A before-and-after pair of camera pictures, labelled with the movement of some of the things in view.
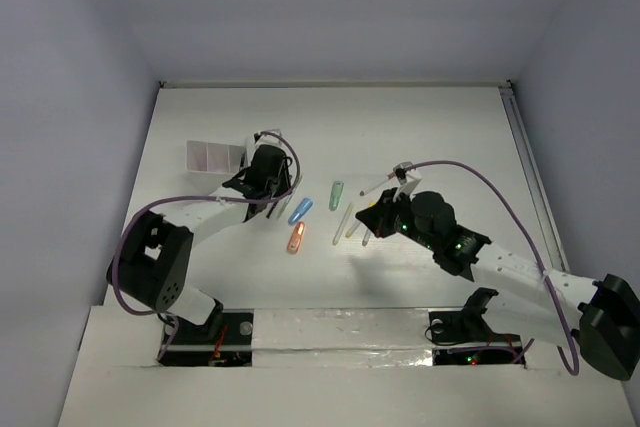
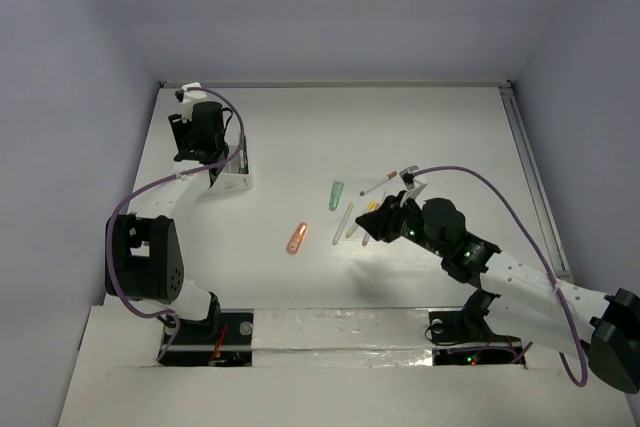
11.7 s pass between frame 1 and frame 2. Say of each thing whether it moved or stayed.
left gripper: moved
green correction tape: stayed
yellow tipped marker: stayed
